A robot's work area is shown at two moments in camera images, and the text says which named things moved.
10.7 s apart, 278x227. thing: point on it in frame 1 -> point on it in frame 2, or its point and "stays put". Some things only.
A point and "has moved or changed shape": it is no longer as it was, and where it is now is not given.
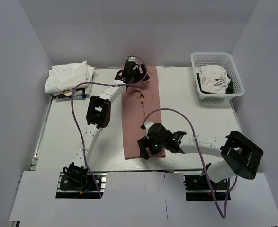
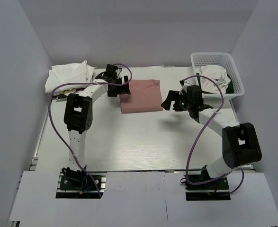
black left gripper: x=141 y=76 -> x=124 y=89
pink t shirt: x=141 y=107 has moved or changed shape
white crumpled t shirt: x=214 y=79 stays put
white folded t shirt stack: x=62 y=79 stays put
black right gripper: x=144 y=143 -> x=171 y=97
